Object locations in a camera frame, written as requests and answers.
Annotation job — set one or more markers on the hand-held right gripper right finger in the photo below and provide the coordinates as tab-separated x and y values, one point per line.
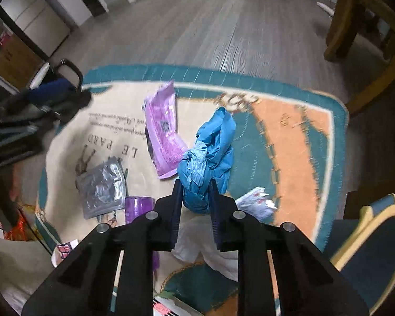
215	217

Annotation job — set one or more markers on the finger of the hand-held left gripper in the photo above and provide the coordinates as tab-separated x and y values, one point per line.
49	92
70	105

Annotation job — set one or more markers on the red plastic bag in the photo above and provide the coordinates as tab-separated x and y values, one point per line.
19	228

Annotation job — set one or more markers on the purple wrapper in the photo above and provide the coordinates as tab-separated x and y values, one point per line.
164	131

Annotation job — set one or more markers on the brown wooden chair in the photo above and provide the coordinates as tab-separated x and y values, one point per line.
342	23

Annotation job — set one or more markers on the blue plastic bag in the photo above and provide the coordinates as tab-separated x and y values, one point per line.
210	151

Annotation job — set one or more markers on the white refrigerator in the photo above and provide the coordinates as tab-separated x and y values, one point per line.
36	16

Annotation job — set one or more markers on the silver foil pouch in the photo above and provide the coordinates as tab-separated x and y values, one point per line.
100	187

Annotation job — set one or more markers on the small white red sachet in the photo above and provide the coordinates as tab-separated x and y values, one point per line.
253	204

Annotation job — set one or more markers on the teal and orange rug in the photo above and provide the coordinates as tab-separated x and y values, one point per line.
283	131

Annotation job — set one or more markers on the purple plastic cup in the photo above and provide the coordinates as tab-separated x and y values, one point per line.
136	209

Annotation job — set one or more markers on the white printed carton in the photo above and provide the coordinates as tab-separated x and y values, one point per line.
164	307

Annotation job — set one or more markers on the white tissue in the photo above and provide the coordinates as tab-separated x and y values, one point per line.
197	243

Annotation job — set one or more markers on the blue bin with yellow rim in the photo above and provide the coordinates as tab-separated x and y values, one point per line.
365	263

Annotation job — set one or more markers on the white power strip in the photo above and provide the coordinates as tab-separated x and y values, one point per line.
326	8

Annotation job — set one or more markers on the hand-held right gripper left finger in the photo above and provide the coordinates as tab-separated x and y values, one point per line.
177	210

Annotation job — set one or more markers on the black mug with gold print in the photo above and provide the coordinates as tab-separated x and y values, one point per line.
39	77

